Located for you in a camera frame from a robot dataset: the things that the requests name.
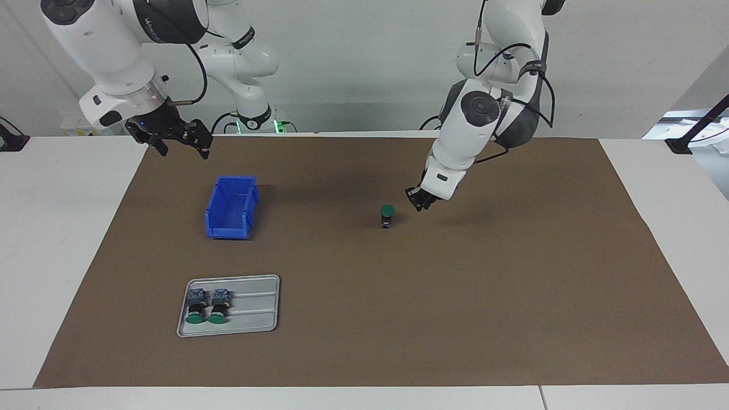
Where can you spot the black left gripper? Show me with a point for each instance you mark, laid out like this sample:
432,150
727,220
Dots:
427,197

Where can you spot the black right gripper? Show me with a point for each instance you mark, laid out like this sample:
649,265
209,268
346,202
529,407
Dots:
162,124

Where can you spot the green push button switch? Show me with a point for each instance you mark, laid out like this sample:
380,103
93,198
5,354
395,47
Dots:
387,212
196,310
219,310

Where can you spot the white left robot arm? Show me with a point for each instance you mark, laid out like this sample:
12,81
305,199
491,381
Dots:
472,136

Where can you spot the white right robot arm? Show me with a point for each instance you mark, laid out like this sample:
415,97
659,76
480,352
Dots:
102,51

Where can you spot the blue plastic storage bin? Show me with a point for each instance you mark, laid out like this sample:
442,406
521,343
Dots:
230,206

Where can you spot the brown table mat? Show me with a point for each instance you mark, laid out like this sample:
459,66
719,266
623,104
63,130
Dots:
398,296

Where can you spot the black clamp stand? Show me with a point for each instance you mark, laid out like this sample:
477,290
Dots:
680,145
11,141

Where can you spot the grey metal tray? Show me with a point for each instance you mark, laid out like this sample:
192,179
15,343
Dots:
256,310

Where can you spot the white background equipment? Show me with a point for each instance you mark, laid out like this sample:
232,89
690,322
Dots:
675,121

